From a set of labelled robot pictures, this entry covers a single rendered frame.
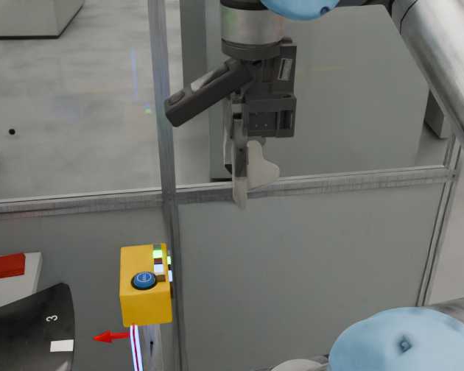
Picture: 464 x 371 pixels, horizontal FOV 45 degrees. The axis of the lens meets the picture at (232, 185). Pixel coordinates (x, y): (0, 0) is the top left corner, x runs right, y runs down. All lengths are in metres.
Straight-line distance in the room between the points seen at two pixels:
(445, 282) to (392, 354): 2.65
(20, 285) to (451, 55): 1.27
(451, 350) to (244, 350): 1.72
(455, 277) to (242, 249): 1.54
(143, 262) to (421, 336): 0.93
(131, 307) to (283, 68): 0.65
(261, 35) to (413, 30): 0.18
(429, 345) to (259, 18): 0.42
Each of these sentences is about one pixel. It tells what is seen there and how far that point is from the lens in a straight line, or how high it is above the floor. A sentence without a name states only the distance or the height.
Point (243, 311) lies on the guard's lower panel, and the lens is 1.89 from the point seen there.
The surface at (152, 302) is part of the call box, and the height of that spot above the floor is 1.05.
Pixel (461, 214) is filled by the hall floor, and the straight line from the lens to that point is 3.52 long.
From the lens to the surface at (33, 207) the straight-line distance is 1.61.
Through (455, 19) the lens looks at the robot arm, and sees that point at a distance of 0.52.
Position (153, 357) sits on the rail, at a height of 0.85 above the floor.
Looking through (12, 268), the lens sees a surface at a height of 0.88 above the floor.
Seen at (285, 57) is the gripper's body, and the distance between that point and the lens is 0.67.
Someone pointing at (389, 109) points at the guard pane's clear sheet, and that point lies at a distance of 1.62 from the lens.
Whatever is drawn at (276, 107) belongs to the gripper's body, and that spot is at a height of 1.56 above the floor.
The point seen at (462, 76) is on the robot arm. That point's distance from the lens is 0.49.
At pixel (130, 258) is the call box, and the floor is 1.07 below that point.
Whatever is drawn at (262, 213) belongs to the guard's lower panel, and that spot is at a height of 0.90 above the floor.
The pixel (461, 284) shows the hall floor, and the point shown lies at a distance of 2.99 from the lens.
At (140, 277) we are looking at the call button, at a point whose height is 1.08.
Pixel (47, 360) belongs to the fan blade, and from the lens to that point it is 0.90.
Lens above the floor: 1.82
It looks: 31 degrees down
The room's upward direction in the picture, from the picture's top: straight up
